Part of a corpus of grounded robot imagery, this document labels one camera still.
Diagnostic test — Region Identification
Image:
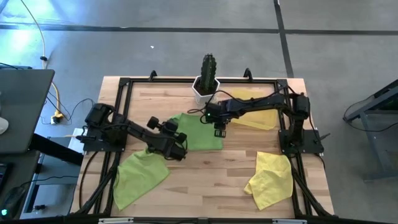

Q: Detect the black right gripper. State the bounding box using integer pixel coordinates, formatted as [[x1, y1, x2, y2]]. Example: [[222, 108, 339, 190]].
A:
[[203, 101, 233, 138]]

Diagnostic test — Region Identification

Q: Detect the golden yellow microfiber towel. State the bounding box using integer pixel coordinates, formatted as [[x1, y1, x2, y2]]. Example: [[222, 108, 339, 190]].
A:
[[228, 88, 279, 131]]

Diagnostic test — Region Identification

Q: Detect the lime green microfiber towel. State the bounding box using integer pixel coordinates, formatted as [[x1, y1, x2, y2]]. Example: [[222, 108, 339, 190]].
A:
[[113, 148, 171, 212]]

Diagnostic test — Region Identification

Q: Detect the lemon yellow microfiber towel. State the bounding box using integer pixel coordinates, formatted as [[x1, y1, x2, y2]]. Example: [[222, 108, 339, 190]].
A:
[[243, 151, 294, 211]]

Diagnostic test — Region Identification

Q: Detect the white hexagonal plant pot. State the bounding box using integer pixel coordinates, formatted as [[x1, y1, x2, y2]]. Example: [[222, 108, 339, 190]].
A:
[[192, 76, 221, 108]]

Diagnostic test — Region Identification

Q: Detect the green cactus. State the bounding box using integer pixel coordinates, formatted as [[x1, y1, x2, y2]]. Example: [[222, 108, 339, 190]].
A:
[[198, 53, 218, 94]]

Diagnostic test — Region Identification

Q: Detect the black slanted beam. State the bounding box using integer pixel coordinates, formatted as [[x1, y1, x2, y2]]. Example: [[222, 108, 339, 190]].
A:
[[29, 133, 85, 166]]

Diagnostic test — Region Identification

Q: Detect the grey metal cabinet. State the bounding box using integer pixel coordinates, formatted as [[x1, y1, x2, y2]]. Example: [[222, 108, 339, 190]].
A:
[[20, 136, 84, 218]]

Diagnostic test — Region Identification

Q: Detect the grey metal cart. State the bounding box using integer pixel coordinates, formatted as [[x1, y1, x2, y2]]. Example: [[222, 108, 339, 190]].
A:
[[343, 79, 398, 182]]

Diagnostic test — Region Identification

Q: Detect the dark lower desk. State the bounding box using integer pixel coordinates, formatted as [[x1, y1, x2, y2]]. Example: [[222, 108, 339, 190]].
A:
[[0, 151, 41, 218]]

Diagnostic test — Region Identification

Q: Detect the dark grey desk top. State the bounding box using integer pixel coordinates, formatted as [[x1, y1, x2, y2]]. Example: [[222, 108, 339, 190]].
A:
[[0, 68, 56, 156]]

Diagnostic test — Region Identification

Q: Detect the black computer mouse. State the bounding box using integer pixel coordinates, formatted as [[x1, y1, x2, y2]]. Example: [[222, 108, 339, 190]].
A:
[[0, 185, 29, 220]]

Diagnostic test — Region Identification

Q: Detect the white round object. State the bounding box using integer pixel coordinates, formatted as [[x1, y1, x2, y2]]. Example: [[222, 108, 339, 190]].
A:
[[0, 116, 9, 136]]

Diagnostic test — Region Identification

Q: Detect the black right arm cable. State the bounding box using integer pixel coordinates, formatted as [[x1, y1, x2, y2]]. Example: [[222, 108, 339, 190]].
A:
[[187, 89, 249, 115]]

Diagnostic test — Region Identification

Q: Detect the black aluminium table frame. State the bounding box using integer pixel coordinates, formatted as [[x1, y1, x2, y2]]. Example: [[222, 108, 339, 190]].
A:
[[71, 77, 335, 218]]

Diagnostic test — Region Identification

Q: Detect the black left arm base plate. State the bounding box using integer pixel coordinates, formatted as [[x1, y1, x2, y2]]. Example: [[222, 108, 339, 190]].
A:
[[82, 126, 127, 153]]

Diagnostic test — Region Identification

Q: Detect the silver edge bracket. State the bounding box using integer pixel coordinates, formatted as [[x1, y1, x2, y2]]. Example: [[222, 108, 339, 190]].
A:
[[98, 217, 134, 224], [272, 218, 308, 224]]

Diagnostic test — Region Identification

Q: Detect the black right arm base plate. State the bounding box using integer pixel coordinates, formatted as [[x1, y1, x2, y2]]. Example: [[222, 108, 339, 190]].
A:
[[279, 129, 324, 156]]

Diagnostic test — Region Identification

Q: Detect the yellow power cable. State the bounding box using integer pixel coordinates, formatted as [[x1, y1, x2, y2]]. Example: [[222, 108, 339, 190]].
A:
[[20, 0, 65, 125]]

